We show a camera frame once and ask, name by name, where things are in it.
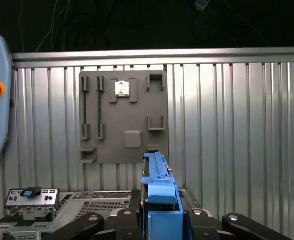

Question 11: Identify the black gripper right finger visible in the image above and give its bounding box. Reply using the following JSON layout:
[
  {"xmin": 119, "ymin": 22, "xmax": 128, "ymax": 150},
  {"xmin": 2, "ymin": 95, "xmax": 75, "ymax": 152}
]
[{"xmin": 186, "ymin": 209, "xmax": 293, "ymax": 240}]

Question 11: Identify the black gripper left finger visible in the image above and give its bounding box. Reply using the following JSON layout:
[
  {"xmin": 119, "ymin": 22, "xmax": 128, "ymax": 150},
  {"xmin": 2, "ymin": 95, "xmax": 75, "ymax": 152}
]
[{"xmin": 49, "ymin": 208, "xmax": 142, "ymax": 240}]

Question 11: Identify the hard disk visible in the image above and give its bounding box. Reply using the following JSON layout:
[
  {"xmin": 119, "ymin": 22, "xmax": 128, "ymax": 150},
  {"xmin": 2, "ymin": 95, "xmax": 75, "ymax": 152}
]
[{"xmin": 140, "ymin": 151, "xmax": 195, "ymax": 240}]

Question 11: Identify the black open PC case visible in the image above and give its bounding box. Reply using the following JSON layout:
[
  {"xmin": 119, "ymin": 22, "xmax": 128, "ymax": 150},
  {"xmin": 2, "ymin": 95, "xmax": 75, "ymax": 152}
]
[{"xmin": 0, "ymin": 188, "xmax": 213, "ymax": 240}]

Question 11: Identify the grey parts rack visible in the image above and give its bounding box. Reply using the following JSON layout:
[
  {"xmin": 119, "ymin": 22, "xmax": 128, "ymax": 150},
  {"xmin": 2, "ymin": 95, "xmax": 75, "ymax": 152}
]
[{"xmin": 79, "ymin": 70, "xmax": 169, "ymax": 165}]

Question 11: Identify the dark RAM stick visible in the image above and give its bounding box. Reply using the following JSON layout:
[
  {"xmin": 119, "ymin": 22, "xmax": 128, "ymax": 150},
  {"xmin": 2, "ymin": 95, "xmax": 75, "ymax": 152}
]
[{"xmin": 97, "ymin": 91, "xmax": 103, "ymax": 138}]

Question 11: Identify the silver CPU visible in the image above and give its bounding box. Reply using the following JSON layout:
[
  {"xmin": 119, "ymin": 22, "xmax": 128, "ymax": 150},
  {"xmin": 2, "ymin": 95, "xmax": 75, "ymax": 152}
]
[{"xmin": 114, "ymin": 81, "xmax": 131, "ymax": 97}]

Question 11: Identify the white power strip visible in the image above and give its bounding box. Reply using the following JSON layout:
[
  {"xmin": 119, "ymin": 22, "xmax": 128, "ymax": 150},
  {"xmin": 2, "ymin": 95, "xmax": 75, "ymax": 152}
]
[{"xmin": 193, "ymin": 0, "xmax": 212, "ymax": 12}]

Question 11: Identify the metal I/O bracket plate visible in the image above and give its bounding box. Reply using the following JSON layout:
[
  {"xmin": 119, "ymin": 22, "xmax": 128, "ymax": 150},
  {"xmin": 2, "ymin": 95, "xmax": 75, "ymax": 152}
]
[{"xmin": 4, "ymin": 187, "xmax": 61, "ymax": 222}]

